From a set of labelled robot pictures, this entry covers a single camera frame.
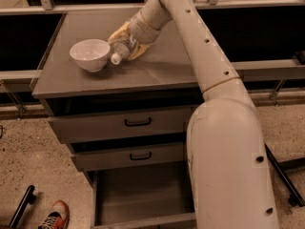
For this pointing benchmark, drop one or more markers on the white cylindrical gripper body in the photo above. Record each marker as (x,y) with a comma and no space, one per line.
(142,30)

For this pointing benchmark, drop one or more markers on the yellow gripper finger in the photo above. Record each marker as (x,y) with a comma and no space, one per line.
(138,50)
(122,34)

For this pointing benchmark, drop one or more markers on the clear plastic water bottle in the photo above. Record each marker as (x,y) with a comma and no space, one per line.
(122,50)

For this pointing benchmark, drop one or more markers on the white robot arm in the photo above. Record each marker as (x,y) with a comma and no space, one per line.
(228,165)

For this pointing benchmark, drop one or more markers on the top grey drawer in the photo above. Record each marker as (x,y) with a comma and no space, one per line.
(105,126)

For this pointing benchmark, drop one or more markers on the grey metal drawer cabinet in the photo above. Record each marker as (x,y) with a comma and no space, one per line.
(125,125)

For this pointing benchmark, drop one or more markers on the middle grey drawer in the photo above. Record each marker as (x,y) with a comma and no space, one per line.
(120,158)

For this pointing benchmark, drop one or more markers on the bottom grey open drawer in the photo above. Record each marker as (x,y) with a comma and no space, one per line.
(155,196)

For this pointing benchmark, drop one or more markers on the white ceramic bowl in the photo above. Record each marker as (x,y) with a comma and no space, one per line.
(90,55)

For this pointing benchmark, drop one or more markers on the metal window railing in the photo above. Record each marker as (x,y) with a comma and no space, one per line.
(270,69)

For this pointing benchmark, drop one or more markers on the black stand leg left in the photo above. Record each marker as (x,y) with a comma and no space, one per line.
(27,199)

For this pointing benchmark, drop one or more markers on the black stand leg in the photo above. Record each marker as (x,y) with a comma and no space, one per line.
(281,168)
(27,199)

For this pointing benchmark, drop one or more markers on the red and white sneaker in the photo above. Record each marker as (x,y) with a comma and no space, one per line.
(58,218)

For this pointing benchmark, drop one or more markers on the black stand leg right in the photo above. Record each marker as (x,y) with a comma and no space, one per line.
(281,168)

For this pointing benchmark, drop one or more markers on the black top drawer handle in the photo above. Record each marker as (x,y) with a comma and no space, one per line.
(138,123)

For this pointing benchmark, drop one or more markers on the black drawer handle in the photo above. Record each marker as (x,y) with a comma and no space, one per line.
(138,157)
(138,123)

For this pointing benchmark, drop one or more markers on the black middle drawer handle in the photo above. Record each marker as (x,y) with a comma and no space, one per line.
(138,157)

